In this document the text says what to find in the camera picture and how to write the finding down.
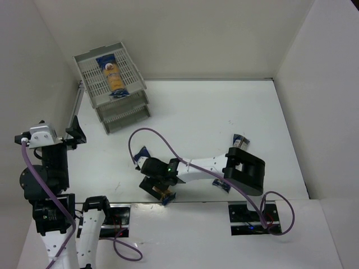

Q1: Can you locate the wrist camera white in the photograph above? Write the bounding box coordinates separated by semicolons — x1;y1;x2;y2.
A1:
21;122;60;149
136;156;148;170

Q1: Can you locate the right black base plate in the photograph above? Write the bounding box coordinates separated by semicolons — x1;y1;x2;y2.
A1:
228;202;282;236

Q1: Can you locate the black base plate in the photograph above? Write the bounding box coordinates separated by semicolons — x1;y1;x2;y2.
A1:
228;202;282;236
100;203;131;238

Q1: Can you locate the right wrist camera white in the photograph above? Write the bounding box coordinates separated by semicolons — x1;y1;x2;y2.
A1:
136;156;148;170

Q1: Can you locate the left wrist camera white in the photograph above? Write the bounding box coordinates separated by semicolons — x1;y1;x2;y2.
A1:
21;122;60;149

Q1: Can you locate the grey three-tier tray shelf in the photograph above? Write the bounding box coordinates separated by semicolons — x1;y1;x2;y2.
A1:
73;42;150;135

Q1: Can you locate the pasta bag label side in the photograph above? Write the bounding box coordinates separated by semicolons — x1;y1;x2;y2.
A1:
96;54;130;98
211;133;250;194

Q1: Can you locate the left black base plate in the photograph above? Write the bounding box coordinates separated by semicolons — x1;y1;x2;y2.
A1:
100;203;131;238

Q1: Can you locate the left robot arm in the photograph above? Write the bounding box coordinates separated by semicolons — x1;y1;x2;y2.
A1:
15;117;109;268

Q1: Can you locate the blue yellow spaghetti bag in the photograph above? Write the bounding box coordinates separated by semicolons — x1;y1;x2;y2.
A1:
134;146;180;206

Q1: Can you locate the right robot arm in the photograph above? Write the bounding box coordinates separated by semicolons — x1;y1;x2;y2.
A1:
136;147;265;212

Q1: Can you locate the aluminium frame rail left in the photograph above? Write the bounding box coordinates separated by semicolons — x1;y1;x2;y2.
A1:
63;81;86;150

